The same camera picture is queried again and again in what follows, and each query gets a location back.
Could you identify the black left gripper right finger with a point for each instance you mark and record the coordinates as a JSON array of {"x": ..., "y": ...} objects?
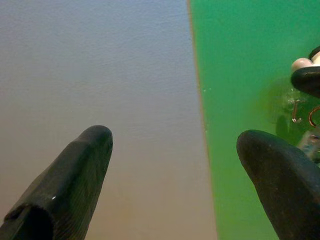
[{"x": 282, "y": 187}]

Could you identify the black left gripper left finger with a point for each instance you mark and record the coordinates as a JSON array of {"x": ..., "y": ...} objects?
[{"x": 62, "y": 187}]

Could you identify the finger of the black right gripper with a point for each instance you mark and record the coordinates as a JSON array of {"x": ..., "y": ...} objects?
[{"x": 307, "y": 80}]

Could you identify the clear adhesive metal hook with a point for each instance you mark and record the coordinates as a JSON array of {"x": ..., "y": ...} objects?
[{"x": 295, "y": 110}]

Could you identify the green wall board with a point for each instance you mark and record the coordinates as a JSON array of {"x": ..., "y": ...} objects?
[{"x": 237, "y": 62}]

